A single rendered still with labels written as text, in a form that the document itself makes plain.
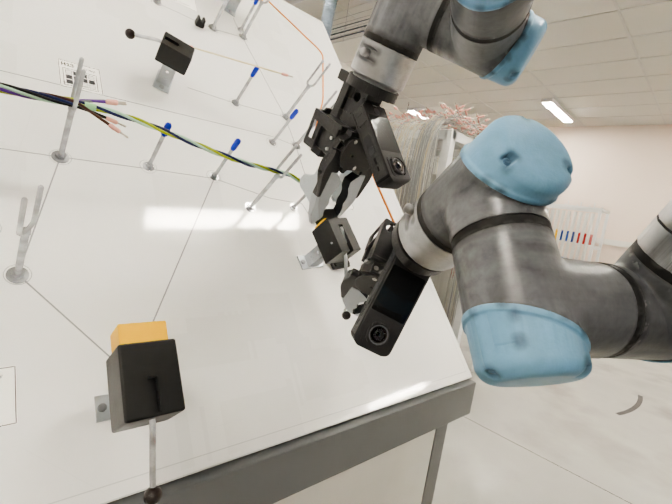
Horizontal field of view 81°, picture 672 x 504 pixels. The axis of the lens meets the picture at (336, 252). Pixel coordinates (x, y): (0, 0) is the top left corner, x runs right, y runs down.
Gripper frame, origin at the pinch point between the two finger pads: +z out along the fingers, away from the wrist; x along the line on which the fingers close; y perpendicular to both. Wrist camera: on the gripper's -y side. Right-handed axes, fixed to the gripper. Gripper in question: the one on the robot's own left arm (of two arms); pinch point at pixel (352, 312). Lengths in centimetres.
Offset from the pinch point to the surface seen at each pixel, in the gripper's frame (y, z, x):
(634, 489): 35, 115, -192
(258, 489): -24.6, -0.3, 3.2
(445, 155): 77, 31, -18
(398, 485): -16.1, 22.9, -24.6
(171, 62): 20.6, -5.6, 40.3
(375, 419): -11.4, 4.1, -9.5
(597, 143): 677, 331, -407
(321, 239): 7.3, -2.1, 8.7
